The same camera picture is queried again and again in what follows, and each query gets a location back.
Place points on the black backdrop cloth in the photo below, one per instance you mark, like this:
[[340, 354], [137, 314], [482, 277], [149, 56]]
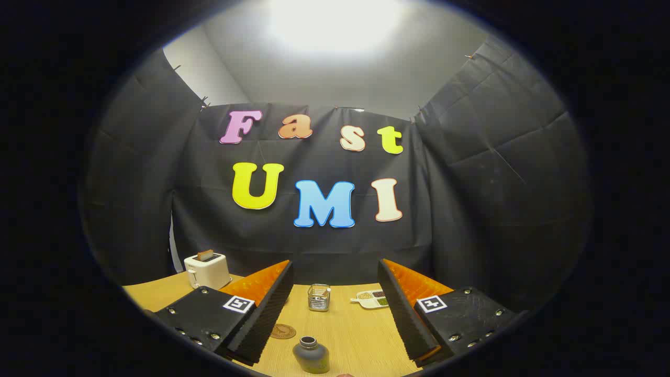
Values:
[[471, 183]]

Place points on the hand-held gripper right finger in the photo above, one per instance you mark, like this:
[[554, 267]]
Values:
[[405, 319]]

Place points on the round cork coaster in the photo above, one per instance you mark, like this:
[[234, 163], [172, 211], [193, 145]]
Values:
[[283, 331]]

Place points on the clear square holder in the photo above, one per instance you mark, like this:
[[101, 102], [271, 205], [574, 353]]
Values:
[[319, 299]]

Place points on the wooden table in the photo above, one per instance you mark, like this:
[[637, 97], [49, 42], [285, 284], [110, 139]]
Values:
[[348, 335]]

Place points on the white toaster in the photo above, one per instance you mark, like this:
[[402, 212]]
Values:
[[208, 272]]

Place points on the white divided dish with grains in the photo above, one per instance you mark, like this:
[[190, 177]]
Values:
[[370, 299]]

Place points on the silver juice bottle green label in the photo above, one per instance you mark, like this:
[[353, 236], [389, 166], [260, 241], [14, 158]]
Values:
[[311, 357]]

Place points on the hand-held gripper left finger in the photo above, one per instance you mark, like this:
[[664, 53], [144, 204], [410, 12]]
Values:
[[264, 324]]

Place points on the toast slice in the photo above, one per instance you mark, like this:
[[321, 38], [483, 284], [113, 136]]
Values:
[[205, 255]]

